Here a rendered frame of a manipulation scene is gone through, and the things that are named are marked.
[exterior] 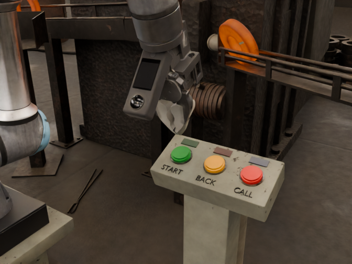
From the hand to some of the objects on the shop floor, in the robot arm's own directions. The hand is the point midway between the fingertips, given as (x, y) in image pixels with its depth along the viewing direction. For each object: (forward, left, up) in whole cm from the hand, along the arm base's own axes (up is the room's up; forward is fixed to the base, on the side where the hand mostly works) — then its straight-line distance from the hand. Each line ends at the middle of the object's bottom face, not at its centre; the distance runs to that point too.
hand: (176, 132), depth 74 cm
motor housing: (+64, +30, -63) cm, 95 cm away
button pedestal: (+4, -3, -67) cm, 67 cm away
